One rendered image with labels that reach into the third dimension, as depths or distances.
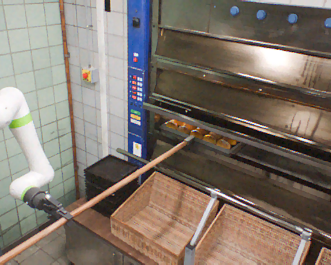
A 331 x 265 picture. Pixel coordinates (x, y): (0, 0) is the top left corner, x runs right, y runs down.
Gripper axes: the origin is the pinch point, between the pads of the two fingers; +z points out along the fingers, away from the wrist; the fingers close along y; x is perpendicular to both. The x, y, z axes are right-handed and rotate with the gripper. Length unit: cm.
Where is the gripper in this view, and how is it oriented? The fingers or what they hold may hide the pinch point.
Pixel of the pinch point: (66, 218)
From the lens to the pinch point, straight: 168.4
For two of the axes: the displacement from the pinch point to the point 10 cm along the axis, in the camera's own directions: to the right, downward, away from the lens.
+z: 8.0, 3.1, -5.1
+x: -5.9, 3.3, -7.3
